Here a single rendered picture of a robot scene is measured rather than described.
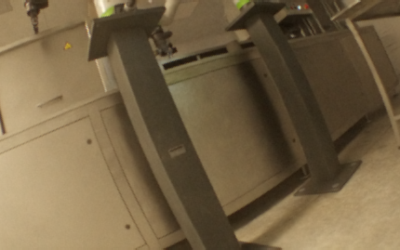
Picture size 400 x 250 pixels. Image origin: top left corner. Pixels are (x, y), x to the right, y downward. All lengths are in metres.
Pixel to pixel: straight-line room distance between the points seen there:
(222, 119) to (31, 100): 0.97
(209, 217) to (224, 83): 0.68
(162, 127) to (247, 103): 0.60
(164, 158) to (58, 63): 0.86
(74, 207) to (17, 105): 0.62
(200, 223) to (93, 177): 0.47
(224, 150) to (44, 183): 0.81
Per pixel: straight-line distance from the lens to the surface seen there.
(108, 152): 1.05
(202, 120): 1.15
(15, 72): 1.46
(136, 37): 0.87
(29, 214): 1.12
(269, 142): 1.30
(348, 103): 1.91
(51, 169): 1.07
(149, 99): 0.78
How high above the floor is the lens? 0.45
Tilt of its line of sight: 4 degrees up
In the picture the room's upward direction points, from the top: 24 degrees counter-clockwise
